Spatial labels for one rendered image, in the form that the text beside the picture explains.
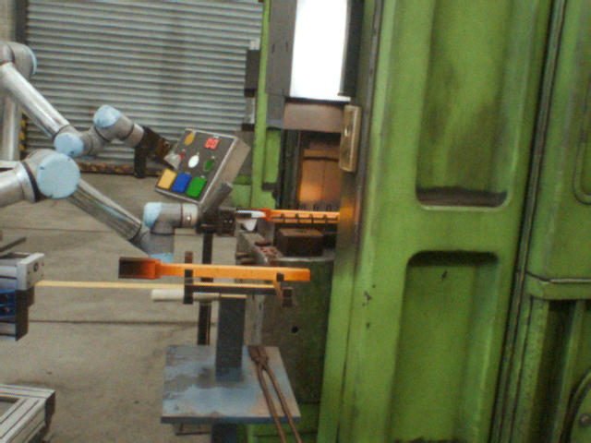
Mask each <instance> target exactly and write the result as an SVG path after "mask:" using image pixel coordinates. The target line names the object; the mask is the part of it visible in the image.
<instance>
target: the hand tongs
mask: <svg viewBox="0 0 591 443"><path fill-rule="evenodd" d="M248 351H249V353H250V356H251V359H252V361H255V365H257V366H258V375H259V381H260V384H261V386H262V390H263V392H264V395H265V398H266V401H267V403H268V406H269V409H270V411H271V413H272V417H273V420H274V423H275V425H276V428H277V430H278V433H279V436H280V439H281V441H282V443H287V440H286V438H285V435H284V432H283V429H282V426H281V423H280V421H279V418H278V414H277V412H276V410H275V407H274V404H273V402H272V399H271V397H270V394H269V392H268V389H267V386H266V383H265V380H264V378H263V375H262V367H263V368H264V370H265V371H266V372H267V373H268V375H269V377H271V380H272V382H273V385H274V387H275V390H276V392H277V395H278V397H279V400H280V402H281V405H282V406H283V410H284V413H285V416H286V419H287V421H288V424H289V425H290V428H291V430H292V433H293V435H294V438H295V439H296V442H297V443H303V441H302V439H301V436H300V435H299V433H298V430H297V428H296V425H295V424H294V421H293V419H292V417H291V414H290V412H289V409H288V407H287V404H286V402H285V400H284V397H283V394H282V392H281V389H280V386H279V384H278V381H277V379H276V377H275V375H274V374H273V372H272V370H271V369H269V368H268V366H267V361H268V356H267V354H266V352H265V349H264V347H263V345H257V347H255V345H249V346H248Z"/></svg>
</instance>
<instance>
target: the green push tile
mask: <svg viewBox="0 0 591 443"><path fill-rule="evenodd" d="M207 182H208V180H206V179H202V178H199V177H194V179H193V181H192V183H191V184H190V186H189V188H188V190H187V193H186V195H187V196H189V197H193V198H199V197H200V195H201V193H202V191H203V188H204V186H205V185H206V184H207Z"/></svg>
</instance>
